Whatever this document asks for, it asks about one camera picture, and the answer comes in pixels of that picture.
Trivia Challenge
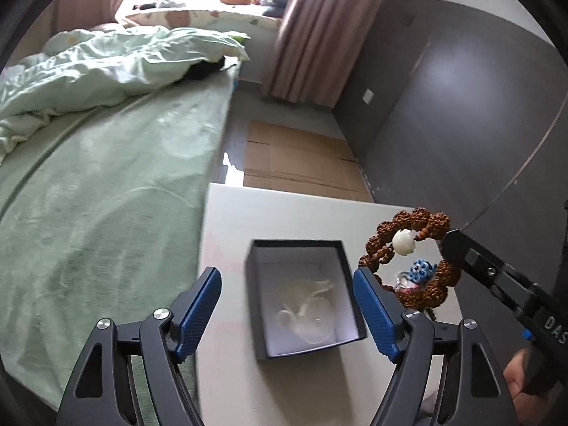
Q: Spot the brown rudraksha bead bracelet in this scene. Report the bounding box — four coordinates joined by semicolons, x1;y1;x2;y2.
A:
358;207;463;313

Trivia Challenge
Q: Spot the white translucent jewelry piece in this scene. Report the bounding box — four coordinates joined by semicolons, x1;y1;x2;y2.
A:
275;279;336;345

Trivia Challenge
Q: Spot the black jewelry box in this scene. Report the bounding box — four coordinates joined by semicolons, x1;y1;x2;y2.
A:
245;240;367;361

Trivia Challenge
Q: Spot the person's right hand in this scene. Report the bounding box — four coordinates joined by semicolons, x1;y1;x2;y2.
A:
503;349;541;419

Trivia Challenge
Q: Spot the white low table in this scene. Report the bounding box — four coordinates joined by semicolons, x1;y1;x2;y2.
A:
196;184;396;425

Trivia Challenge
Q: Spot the dark grey wardrobe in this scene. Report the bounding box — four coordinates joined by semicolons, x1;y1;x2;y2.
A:
334;0;567;288

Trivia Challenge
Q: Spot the bed with green sheet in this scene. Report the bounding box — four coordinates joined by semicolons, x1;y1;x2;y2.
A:
1;62;238;407

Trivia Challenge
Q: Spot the cardboard floor sheet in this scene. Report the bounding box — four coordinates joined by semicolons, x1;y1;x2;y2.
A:
244;121;373;202

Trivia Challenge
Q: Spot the pink curtain right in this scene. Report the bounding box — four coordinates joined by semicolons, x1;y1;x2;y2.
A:
263;0;383;108

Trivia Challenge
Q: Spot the light green duvet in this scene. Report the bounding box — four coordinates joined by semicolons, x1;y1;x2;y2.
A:
1;26;249;157

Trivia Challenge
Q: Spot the green box on bed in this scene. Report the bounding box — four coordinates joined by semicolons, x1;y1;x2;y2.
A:
228;32;250;45

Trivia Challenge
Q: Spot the patterned window seat cushion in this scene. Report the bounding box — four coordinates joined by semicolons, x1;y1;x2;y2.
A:
125;5;281;32

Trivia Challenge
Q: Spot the orange plush toy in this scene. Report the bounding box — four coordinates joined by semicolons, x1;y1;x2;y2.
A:
220;0;260;6

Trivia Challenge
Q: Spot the white wall outlet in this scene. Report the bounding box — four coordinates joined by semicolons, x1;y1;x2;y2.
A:
362;88;375;105

